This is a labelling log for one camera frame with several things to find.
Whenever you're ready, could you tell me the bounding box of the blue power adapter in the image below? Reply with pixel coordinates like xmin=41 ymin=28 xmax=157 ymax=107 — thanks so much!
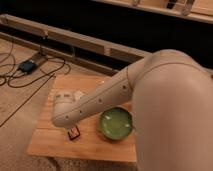
xmin=18 ymin=60 xmax=36 ymax=74

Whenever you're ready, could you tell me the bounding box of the wooden folding table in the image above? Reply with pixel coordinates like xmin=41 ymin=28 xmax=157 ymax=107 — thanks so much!
xmin=27 ymin=75 xmax=136 ymax=163

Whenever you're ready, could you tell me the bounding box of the black floor cable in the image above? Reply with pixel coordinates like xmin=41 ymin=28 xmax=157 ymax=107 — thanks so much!
xmin=0 ymin=39 xmax=72 ymax=129

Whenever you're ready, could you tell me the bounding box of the black red eraser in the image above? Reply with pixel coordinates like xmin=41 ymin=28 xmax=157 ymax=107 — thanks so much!
xmin=67 ymin=126 xmax=80 ymax=140

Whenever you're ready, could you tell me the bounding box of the green bowl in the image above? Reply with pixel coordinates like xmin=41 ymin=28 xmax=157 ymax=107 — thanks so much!
xmin=99 ymin=107 xmax=133 ymax=140

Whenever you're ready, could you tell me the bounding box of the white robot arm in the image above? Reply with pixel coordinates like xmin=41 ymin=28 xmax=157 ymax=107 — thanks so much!
xmin=52 ymin=49 xmax=213 ymax=171

